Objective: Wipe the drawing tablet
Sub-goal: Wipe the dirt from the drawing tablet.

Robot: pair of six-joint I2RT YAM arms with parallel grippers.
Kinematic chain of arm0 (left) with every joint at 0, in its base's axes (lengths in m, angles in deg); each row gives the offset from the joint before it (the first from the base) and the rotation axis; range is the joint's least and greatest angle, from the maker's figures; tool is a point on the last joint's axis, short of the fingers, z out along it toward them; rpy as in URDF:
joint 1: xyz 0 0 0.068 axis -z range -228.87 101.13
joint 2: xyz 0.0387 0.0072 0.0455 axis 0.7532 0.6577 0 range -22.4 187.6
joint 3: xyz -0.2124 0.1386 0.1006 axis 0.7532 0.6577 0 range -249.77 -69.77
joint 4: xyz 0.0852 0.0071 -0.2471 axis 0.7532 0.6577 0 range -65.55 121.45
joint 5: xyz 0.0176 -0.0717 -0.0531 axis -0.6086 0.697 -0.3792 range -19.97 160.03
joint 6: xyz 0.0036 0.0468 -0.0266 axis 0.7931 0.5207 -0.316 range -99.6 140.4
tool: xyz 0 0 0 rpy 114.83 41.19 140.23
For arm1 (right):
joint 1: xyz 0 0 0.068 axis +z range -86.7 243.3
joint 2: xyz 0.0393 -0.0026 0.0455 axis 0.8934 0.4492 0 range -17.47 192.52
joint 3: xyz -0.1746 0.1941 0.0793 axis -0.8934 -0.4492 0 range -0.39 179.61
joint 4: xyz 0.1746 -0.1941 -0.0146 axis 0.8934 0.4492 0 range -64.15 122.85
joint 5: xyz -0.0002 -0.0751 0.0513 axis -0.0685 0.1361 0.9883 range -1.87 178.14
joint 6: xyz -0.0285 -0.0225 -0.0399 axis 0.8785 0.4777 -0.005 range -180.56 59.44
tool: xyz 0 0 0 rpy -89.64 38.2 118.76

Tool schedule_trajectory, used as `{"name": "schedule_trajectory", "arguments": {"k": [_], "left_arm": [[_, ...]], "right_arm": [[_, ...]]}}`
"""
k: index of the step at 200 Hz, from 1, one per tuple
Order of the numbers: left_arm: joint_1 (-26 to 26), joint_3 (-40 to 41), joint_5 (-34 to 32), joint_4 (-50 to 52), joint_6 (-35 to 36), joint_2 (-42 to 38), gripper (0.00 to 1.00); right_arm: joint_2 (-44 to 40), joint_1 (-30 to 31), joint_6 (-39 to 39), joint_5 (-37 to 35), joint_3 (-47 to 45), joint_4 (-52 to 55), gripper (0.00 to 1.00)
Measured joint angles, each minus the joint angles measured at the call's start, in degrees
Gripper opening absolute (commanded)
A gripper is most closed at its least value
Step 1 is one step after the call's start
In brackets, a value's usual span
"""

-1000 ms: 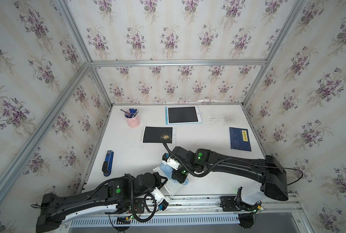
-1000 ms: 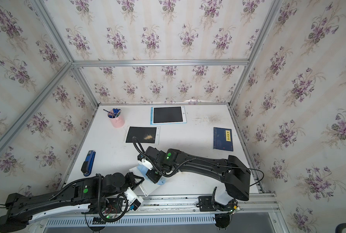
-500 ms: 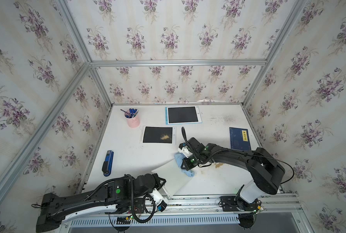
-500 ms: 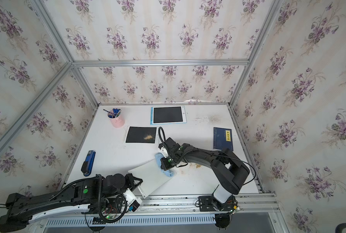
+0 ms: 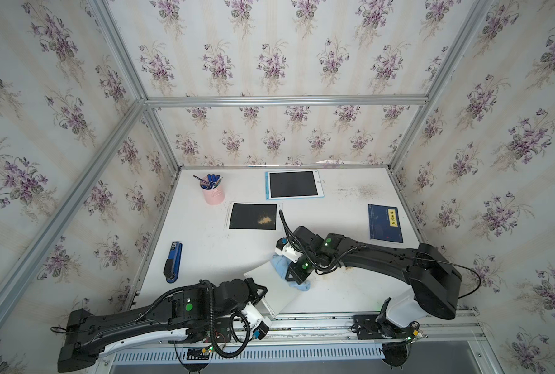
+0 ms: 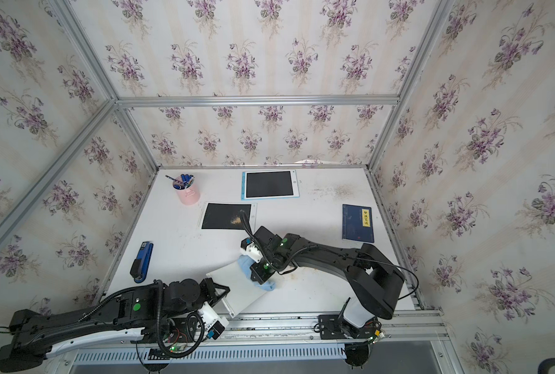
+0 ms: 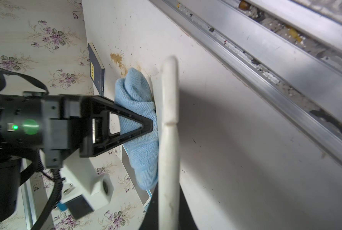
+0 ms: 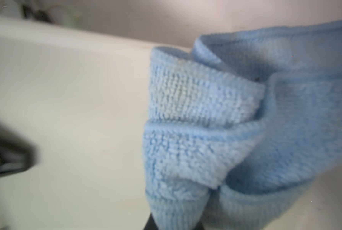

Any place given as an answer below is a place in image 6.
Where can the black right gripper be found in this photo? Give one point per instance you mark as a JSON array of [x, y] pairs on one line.
[[256, 274]]

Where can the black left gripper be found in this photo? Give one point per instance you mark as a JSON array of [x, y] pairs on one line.
[[213, 291]]

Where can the light blue microfiber cloth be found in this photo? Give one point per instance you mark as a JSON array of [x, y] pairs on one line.
[[244, 264]]

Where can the white framed tablet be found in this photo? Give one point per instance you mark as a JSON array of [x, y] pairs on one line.
[[220, 216], [243, 290]]

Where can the blue framed drawing tablet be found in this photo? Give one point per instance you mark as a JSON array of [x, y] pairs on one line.
[[279, 184]]

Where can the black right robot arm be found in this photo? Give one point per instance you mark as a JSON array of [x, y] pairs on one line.
[[376, 282]]

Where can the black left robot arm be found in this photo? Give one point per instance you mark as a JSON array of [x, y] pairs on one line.
[[178, 317]]

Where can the small green circuit board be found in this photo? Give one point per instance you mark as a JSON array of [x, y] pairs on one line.
[[156, 354]]

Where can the pink pen cup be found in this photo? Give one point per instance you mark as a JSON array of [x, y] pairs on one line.
[[188, 196]]

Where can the dark blue book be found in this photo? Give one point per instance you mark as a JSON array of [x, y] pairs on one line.
[[357, 223]]

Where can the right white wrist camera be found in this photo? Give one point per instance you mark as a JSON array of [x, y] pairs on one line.
[[249, 249]]

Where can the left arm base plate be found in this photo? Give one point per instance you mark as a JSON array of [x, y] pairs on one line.
[[177, 331]]

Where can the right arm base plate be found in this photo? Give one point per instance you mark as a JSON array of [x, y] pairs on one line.
[[333, 327]]

